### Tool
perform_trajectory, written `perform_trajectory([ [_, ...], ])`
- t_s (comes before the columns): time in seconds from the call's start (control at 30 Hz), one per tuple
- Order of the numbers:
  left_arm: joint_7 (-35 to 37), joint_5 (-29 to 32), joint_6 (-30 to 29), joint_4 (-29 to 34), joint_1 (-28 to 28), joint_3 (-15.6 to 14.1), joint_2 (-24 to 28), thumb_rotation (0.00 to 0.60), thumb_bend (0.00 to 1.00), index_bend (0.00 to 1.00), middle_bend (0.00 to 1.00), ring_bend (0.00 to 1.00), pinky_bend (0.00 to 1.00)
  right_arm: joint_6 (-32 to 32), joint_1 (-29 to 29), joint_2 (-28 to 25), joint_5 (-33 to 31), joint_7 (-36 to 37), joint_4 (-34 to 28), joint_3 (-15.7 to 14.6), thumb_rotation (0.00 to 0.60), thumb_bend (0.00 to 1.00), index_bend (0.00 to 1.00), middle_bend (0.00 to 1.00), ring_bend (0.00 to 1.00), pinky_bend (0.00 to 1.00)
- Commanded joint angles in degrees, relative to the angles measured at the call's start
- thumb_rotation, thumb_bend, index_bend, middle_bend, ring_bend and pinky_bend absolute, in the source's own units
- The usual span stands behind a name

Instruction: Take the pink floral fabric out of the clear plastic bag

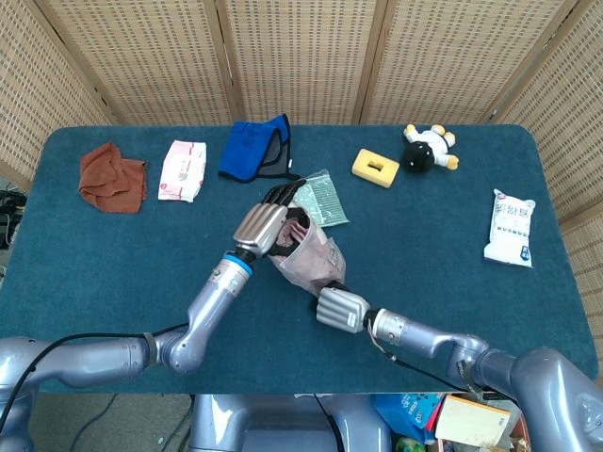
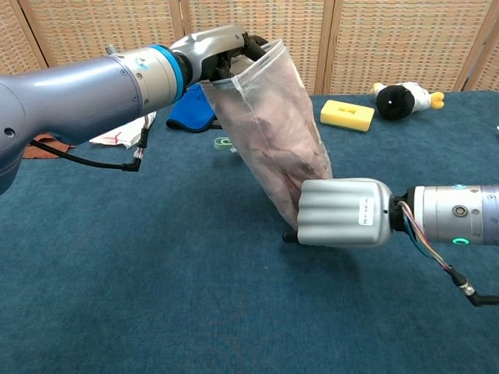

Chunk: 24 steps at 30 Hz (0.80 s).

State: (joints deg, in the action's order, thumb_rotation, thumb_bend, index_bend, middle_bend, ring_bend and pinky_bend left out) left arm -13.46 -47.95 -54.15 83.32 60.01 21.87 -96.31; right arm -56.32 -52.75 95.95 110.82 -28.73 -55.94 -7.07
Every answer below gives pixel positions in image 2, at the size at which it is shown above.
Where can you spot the brown cloth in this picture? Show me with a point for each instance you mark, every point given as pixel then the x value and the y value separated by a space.
pixel 43 150

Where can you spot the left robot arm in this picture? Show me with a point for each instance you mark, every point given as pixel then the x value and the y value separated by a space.
pixel 78 101

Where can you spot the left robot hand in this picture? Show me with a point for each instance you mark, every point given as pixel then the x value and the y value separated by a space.
pixel 206 46

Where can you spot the yellow sponge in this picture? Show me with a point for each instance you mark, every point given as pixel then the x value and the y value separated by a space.
pixel 345 115

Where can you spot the pink white wet wipes pack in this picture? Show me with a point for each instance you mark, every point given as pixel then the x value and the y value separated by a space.
pixel 117 138

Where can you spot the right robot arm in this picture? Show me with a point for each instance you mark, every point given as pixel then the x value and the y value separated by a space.
pixel 452 214

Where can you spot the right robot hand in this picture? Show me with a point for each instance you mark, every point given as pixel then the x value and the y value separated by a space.
pixel 339 214

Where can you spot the woven folding screen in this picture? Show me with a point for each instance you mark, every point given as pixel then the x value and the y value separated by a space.
pixel 370 43

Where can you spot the transparent plastic bag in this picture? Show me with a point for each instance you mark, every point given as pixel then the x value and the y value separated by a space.
pixel 273 97

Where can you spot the blue felt table mat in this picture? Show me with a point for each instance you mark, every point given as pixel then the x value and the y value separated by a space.
pixel 195 292

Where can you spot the black white plush toy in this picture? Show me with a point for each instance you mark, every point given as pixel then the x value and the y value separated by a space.
pixel 397 101

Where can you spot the green mini dustpan set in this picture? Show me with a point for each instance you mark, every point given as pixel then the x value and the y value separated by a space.
pixel 223 145

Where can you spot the pink floral garment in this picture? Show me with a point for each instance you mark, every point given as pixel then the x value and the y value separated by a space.
pixel 280 156

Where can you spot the blue black fabric pouch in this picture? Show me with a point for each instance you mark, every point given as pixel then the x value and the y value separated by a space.
pixel 191 113

